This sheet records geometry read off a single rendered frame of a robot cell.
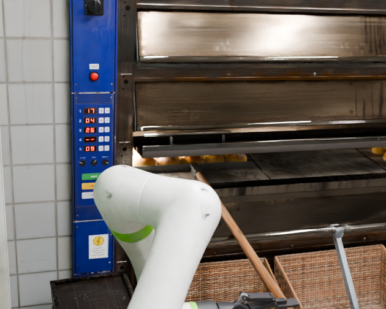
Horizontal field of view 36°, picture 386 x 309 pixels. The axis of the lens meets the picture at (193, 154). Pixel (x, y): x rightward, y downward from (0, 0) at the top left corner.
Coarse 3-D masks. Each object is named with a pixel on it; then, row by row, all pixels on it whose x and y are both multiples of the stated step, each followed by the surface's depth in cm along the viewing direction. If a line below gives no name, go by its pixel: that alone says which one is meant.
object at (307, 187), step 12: (252, 180) 248; (264, 180) 249; (276, 180) 249; (288, 180) 250; (300, 180) 251; (312, 180) 252; (324, 180) 253; (336, 180) 254; (348, 180) 255; (360, 180) 256; (372, 180) 258; (384, 180) 260; (216, 192) 238; (228, 192) 240; (240, 192) 242; (252, 192) 243; (264, 192) 245; (276, 192) 246; (288, 192) 248
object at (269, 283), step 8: (200, 176) 241; (208, 184) 234; (224, 208) 215; (224, 216) 210; (232, 224) 204; (232, 232) 202; (240, 232) 199; (240, 240) 195; (248, 248) 190; (248, 256) 187; (256, 256) 185; (256, 264) 182; (264, 272) 177; (264, 280) 175; (272, 280) 174; (272, 288) 170; (280, 296) 166
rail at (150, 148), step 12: (168, 144) 210; (180, 144) 211; (192, 144) 211; (204, 144) 213; (216, 144) 214; (228, 144) 215; (240, 144) 217; (252, 144) 218; (264, 144) 219; (276, 144) 221; (288, 144) 222; (300, 144) 224
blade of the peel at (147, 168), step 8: (248, 160) 265; (136, 168) 247; (144, 168) 248; (152, 168) 249; (160, 168) 250; (168, 168) 251; (176, 168) 252; (184, 168) 253; (208, 168) 256; (216, 168) 257; (224, 168) 258
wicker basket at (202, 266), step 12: (204, 264) 246; (216, 264) 248; (228, 264) 249; (240, 264) 250; (264, 264) 253; (204, 276) 247; (216, 276) 248; (228, 276) 250; (240, 276) 251; (252, 276) 252; (192, 288) 246; (204, 288) 247; (240, 288) 251; (252, 288) 253; (264, 288) 254; (192, 300) 247; (216, 300) 250; (228, 300) 251
